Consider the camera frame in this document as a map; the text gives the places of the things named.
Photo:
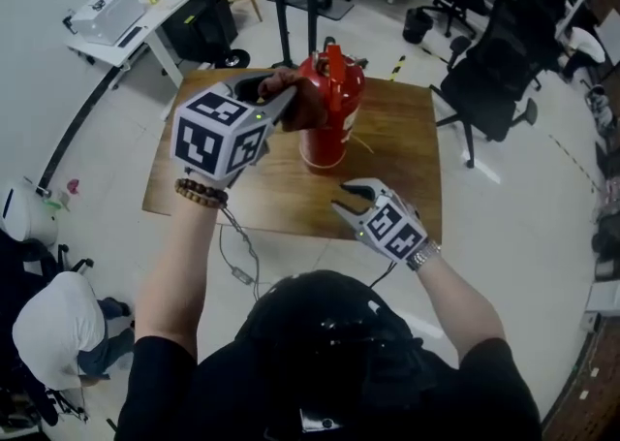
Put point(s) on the black high-back office chair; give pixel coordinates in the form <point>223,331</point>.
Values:
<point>499,71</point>

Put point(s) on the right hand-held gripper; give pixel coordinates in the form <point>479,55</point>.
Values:
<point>394,230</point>

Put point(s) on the person's right forearm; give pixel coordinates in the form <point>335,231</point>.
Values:
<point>460,303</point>

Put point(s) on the black equipment case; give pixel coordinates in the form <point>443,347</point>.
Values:
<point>198,27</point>

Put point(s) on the white box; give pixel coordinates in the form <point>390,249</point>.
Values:
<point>603,303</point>

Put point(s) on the person's left forearm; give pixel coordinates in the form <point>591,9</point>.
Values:
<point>174,274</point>

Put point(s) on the person's black shirt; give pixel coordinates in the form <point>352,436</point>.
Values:
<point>484,390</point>

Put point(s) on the red fire extinguisher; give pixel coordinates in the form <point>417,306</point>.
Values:
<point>322,150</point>

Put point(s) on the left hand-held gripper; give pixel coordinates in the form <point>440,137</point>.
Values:
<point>218,138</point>

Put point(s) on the white printer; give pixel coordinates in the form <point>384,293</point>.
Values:
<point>106,15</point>

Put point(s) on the small pink item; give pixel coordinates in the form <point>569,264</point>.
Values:
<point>73,186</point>

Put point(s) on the black trash bin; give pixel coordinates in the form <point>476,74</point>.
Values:
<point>417,26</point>

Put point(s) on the black display stand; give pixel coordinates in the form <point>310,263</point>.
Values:
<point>281,8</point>

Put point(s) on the silver wristwatch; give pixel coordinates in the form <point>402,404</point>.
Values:
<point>424,255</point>

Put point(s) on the white floor appliance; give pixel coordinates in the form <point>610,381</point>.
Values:
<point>26,213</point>

